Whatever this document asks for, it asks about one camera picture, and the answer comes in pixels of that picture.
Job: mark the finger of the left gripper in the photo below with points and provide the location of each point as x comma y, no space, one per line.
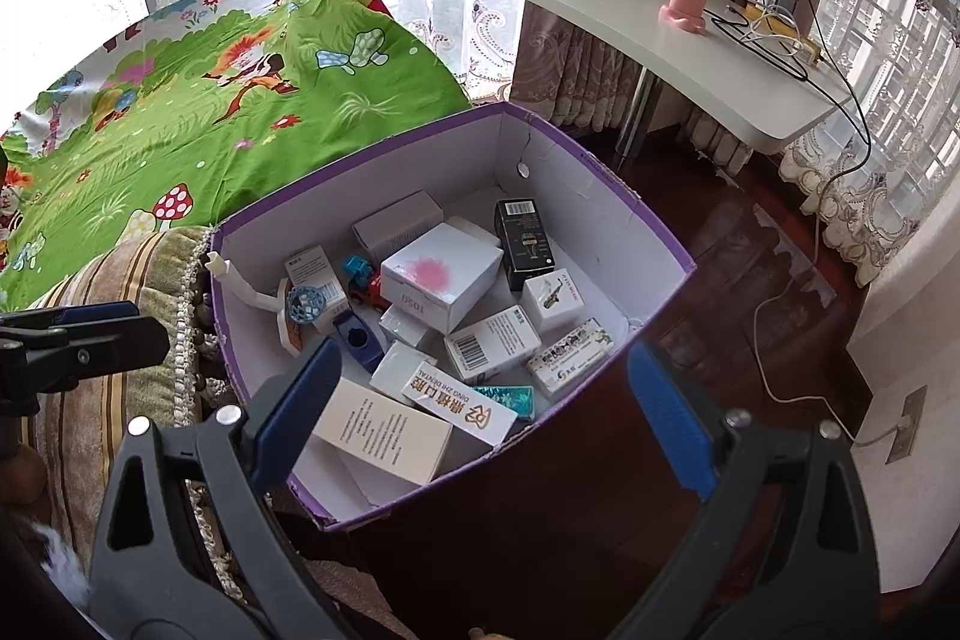
41,358
93,312

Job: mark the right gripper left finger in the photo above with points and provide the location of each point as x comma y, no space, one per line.
150,574

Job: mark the white box blue circle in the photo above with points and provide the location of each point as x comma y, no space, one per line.
300,308

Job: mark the blue pencil sharpener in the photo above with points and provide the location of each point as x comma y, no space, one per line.
360,341

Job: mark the cream text box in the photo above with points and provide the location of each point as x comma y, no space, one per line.
385,434

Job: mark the red toy car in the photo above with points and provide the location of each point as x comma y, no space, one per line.
364,283

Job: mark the white grey rectangular box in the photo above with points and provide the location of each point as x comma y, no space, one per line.
391,228

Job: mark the white box orange logo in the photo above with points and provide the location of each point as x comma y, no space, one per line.
471,412

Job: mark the white pink splash box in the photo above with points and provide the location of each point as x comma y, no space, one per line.
440,277

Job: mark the medicine box green print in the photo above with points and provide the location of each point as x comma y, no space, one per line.
558,368

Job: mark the teal toothpaste box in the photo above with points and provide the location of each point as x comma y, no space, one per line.
519,398

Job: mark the beige saxophone box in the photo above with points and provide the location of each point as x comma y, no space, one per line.
552,300

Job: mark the white barcode box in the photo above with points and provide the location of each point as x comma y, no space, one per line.
492,345

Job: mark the black barcode box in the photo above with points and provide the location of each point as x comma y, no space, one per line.
526,249

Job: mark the small white cube box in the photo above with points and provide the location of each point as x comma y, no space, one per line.
396,369

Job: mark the striped towel cushion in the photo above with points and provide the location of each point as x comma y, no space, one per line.
78,434

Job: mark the green cartoon tablecloth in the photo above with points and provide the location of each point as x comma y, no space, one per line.
196,111

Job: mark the purple cardboard storage box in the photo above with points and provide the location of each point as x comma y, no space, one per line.
625,262

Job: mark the white curved desk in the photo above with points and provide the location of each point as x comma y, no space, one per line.
762,106

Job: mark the lace window curtain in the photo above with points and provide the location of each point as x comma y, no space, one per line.
872,173

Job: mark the yellow item on desk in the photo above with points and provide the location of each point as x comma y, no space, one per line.
775,21

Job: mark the wall socket plate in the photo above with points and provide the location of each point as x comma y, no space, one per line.
908,425

